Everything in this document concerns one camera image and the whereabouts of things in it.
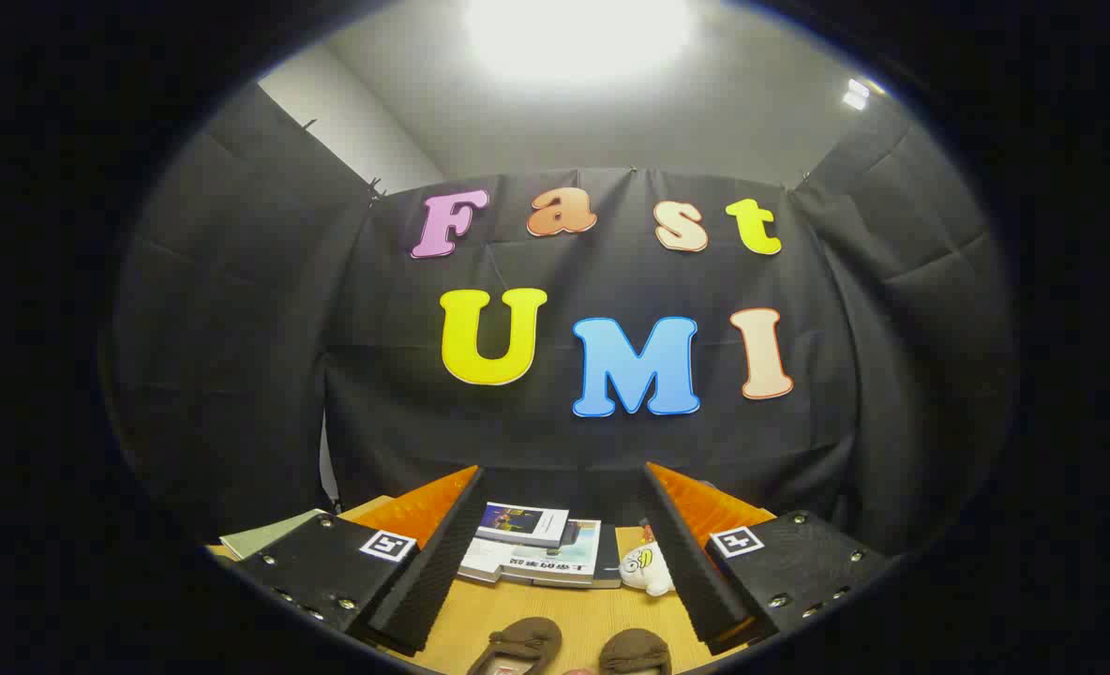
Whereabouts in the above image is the green fabric storage box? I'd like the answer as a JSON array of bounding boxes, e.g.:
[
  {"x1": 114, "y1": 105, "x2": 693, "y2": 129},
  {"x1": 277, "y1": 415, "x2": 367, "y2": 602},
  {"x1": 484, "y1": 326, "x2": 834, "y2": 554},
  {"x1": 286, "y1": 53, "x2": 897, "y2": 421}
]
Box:
[{"x1": 219, "y1": 508, "x2": 331, "y2": 562}]

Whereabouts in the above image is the large white book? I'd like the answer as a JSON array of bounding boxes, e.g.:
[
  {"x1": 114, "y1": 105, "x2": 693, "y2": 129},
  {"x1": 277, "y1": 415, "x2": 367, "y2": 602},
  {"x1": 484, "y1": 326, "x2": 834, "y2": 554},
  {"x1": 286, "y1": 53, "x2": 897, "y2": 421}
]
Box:
[{"x1": 457, "y1": 536, "x2": 520, "y2": 584}]

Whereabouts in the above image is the black backdrop cloth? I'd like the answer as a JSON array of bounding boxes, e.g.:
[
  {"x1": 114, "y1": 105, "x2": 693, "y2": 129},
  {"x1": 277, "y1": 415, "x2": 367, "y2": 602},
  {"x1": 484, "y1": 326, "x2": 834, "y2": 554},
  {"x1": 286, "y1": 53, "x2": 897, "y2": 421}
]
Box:
[{"x1": 105, "y1": 82, "x2": 1020, "y2": 563}]

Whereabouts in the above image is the brown fuzzy slipper shoe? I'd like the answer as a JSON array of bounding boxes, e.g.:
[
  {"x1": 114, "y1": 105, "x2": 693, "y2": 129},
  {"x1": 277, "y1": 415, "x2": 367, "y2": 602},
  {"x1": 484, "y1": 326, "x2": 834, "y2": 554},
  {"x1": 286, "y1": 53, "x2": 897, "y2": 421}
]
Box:
[
  {"x1": 466, "y1": 617, "x2": 563, "y2": 675},
  {"x1": 598, "y1": 628, "x2": 673, "y2": 675}
]

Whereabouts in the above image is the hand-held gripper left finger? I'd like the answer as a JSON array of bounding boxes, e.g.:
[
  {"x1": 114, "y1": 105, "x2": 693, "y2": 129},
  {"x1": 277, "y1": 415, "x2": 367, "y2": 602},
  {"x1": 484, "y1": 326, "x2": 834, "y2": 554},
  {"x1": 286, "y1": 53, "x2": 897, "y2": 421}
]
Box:
[{"x1": 234, "y1": 466, "x2": 487, "y2": 655}]

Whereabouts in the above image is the book with light blue cover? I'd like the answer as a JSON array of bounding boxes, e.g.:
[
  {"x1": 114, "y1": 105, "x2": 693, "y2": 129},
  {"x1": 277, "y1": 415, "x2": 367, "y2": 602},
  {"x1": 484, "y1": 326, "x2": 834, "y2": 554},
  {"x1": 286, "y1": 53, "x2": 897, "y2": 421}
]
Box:
[{"x1": 502, "y1": 518, "x2": 603, "y2": 589}]

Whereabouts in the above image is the black book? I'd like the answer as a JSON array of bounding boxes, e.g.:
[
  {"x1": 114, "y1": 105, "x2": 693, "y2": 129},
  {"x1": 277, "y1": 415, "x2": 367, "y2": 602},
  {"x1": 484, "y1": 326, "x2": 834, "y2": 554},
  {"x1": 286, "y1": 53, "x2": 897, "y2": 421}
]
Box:
[{"x1": 592, "y1": 523, "x2": 623, "y2": 590}]

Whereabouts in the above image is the small book dark blue cover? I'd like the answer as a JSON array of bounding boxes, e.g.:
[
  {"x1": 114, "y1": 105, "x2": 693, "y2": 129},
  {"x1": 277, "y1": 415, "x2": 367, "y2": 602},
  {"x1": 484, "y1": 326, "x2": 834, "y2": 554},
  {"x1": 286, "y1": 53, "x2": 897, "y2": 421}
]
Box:
[{"x1": 475, "y1": 502, "x2": 572, "y2": 548}]

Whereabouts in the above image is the large ceiling light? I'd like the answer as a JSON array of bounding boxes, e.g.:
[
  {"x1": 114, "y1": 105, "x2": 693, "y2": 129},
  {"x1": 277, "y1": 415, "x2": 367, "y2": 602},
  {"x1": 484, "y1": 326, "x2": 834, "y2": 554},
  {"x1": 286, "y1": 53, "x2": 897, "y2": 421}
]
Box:
[{"x1": 466, "y1": 0, "x2": 697, "y2": 87}]

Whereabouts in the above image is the small ceiling light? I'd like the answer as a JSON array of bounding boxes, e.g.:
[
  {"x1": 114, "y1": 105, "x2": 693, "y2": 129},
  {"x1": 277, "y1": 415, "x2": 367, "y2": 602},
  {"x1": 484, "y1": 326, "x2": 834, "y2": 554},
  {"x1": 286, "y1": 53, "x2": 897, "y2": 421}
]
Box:
[{"x1": 841, "y1": 77, "x2": 889, "y2": 112}]

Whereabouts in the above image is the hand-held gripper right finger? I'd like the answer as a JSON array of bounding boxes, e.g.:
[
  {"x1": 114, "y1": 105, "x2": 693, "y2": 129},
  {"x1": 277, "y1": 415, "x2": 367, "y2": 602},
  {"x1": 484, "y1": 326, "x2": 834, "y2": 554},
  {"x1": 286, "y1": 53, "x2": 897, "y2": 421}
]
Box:
[{"x1": 642, "y1": 460, "x2": 895, "y2": 656}]

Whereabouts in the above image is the white plush toy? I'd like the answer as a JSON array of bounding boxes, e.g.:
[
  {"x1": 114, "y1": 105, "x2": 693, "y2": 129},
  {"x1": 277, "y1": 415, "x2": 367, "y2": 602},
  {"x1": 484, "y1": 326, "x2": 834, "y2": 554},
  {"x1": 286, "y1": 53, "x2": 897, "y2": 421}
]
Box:
[{"x1": 619, "y1": 542, "x2": 676, "y2": 598}]

